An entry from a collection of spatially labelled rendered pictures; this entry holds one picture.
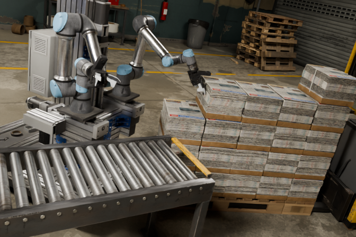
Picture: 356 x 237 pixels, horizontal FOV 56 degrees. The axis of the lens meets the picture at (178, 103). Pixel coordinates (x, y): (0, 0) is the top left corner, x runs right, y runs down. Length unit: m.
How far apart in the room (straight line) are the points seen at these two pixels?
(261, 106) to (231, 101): 0.24
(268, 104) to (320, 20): 7.93
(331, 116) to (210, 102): 1.00
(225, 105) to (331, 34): 7.84
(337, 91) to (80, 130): 1.94
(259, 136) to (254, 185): 0.45
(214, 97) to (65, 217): 1.40
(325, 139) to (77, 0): 2.18
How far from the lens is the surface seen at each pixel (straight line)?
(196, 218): 1.99
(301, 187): 3.19
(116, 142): 2.07
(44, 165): 1.82
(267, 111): 2.68
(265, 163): 2.89
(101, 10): 2.44
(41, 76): 2.72
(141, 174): 1.81
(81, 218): 1.62
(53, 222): 1.59
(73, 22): 2.15
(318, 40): 10.42
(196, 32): 9.53
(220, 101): 2.53
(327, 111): 2.92
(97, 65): 1.84
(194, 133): 2.57
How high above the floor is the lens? 1.78
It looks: 20 degrees down
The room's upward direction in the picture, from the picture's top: 11 degrees clockwise
